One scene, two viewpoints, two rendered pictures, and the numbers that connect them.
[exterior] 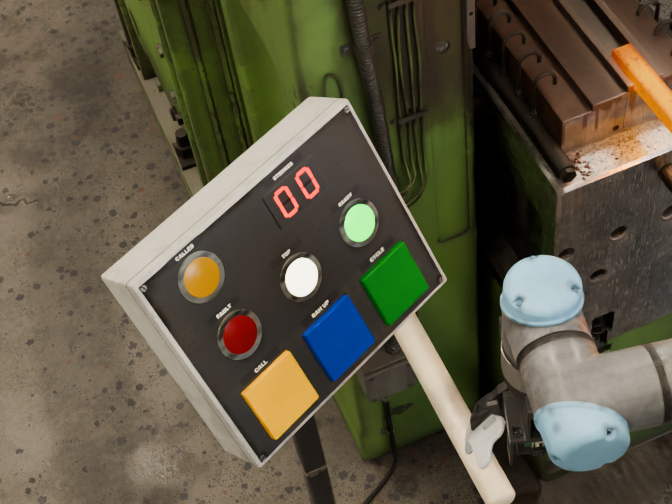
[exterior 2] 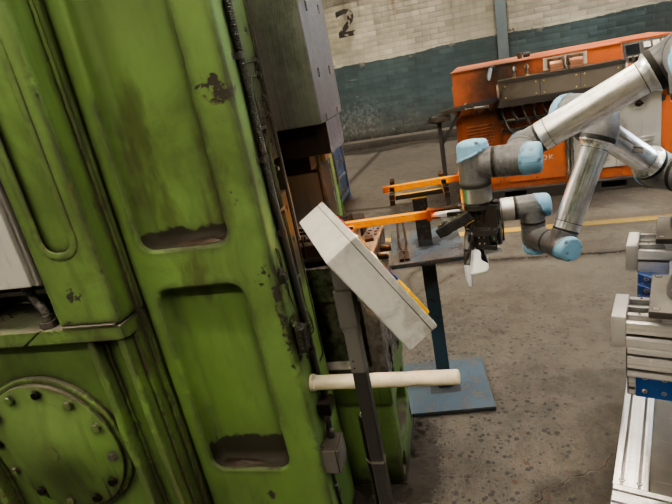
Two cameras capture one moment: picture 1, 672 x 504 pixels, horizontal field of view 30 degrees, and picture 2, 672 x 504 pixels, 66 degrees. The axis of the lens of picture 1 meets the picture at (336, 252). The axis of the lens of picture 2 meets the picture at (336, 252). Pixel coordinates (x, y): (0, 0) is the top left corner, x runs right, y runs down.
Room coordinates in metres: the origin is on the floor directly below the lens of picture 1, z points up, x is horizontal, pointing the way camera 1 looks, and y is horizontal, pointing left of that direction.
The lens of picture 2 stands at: (0.35, 1.07, 1.51)
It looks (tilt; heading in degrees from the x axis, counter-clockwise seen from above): 19 degrees down; 300
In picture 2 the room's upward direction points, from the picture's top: 11 degrees counter-clockwise
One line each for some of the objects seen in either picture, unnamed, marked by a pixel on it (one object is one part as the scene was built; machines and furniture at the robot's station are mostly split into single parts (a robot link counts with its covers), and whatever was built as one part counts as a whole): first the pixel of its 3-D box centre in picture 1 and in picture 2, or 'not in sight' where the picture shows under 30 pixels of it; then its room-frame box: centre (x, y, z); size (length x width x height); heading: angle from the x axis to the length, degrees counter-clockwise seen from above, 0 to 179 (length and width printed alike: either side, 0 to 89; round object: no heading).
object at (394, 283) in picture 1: (392, 283); not in sight; (0.88, -0.06, 1.01); 0.07 x 0.05 x 0.07; 130
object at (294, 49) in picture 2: not in sight; (260, 63); (1.35, -0.41, 1.56); 0.42 x 0.39 x 0.40; 15
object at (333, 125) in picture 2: not in sight; (274, 142); (1.34, -0.37, 1.32); 0.42 x 0.20 x 0.10; 15
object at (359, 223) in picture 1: (359, 222); not in sight; (0.91, -0.03, 1.09); 0.05 x 0.03 x 0.04; 105
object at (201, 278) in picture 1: (201, 277); not in sight; (0.82, 0.15, 1.16); 0.05 x 0.03 x 0.04; 105
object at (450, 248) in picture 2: not in sight; (425, 245); (1.07, -0.93, 0.73); 0.40 x 0.30 x 0.02; 110
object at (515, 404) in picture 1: (537, 402); (482, 225); (0.65, -0.18, 1.07); 0.09 x 0.08 x 0.12; 175
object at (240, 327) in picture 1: (239, 334); not in sight; (0.79, 0.12, 1.09); 0.05 x 0.03 x 0.04; 105
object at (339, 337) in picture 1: (337, 337); not in sight; (0.82, 0.02, 1.01); 0.07 x 0.05 x 0.07; 130
